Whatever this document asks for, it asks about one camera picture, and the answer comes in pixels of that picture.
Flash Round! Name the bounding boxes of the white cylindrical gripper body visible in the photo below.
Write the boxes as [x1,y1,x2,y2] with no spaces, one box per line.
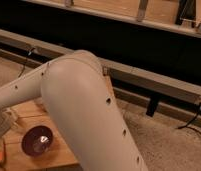
[0,109,13,138]

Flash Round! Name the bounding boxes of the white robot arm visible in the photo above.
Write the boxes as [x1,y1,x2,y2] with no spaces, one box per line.
[0,50,148,171]

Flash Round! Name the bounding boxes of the dark purple bowl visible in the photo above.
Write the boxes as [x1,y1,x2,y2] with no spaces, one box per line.
[21,125,53,157]

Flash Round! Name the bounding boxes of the black cable left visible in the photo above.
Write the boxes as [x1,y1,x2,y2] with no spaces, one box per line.
[17,47,38,78]

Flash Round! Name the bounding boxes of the black cable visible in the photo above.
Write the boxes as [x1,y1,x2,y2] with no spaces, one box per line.
[17,47,38,78]
[176,101,201,144]

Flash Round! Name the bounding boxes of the black cable right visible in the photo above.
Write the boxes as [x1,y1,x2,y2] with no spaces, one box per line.
[176,101,201,144]

